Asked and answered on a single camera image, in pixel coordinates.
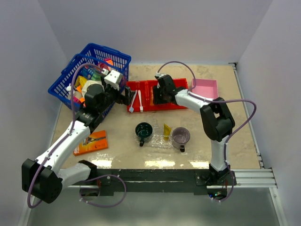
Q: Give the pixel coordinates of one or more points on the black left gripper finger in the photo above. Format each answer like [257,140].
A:
[126,100]
[128,91]

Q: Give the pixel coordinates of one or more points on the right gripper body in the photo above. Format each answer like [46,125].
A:
[159,95]

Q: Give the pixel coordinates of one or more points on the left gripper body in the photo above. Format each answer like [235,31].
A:
[111,95]

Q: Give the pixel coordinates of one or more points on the orange toothpaste tube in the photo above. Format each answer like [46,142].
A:
[151,98]

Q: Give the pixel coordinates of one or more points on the dark green mug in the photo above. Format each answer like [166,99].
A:
[144,133]

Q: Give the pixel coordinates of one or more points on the yellow toothpaste tube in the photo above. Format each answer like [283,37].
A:
[166,132]

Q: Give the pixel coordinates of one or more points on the clear textured acrylic holder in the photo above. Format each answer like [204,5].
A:
[157,139]

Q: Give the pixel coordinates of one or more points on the grey-purple mug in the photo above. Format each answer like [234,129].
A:
[180,137]

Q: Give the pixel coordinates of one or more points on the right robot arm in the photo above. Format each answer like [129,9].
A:
[217,121]

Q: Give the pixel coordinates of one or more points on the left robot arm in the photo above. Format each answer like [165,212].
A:
[44,177]

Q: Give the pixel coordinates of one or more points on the white toothbrush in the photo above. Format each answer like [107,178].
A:
[140,101]

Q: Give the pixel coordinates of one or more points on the clear textured oval tray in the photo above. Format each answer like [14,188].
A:
[161,137]

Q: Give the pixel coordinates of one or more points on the red left bin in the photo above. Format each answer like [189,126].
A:
[137,85]

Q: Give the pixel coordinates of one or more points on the red bin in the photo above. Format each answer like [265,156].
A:
[181,82]
[137,85]
[147,108]

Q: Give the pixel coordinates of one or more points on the red right bin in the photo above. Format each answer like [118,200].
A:
[181,82]

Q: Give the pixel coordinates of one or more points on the red middle bin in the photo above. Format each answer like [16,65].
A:
[147,108]

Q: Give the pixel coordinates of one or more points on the blue plastic basket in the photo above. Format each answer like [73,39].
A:
[86,61]

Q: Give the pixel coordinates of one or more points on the white crumpled pouch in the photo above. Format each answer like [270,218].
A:
[86,85]

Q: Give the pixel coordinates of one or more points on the pink drawer box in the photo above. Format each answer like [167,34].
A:
[205,87]

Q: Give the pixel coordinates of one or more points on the orange razor package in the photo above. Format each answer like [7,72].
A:
[97,141]

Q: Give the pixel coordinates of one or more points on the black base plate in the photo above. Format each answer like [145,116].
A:
[196,181]

